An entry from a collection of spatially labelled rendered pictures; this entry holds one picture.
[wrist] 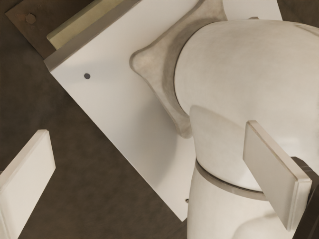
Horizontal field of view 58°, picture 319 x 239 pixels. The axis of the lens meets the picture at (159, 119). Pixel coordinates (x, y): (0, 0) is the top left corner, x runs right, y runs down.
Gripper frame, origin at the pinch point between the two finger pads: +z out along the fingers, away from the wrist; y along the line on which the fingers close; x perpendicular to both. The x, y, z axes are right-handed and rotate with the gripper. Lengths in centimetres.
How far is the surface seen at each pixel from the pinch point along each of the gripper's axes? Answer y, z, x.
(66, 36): -12.2, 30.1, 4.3
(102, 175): -17, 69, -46
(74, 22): -10.8, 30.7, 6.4
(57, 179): -30, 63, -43
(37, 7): -26, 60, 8
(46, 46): -26, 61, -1
